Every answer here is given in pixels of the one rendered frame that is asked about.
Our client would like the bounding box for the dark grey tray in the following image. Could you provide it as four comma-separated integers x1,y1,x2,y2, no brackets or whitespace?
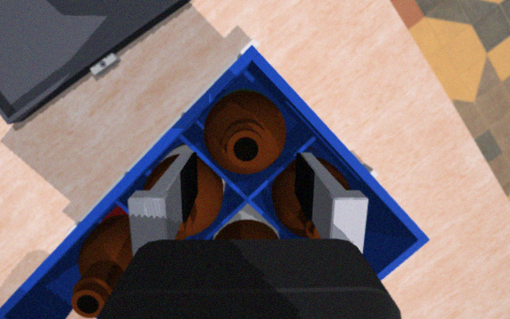
0,0,191,123

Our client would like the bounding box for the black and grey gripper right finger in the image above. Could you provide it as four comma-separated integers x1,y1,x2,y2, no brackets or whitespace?
295,152,368,253

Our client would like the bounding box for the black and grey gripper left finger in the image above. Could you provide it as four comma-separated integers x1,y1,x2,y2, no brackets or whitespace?
127,152,198,257

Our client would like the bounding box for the blue box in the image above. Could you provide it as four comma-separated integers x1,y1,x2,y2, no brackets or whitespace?
31,45,429,319

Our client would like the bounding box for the brown glass bottle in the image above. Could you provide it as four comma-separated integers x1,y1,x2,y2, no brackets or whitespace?
268,146,351,239
143,144,226,239
204,89,287,175
213,203,280,239
71,206,133,318

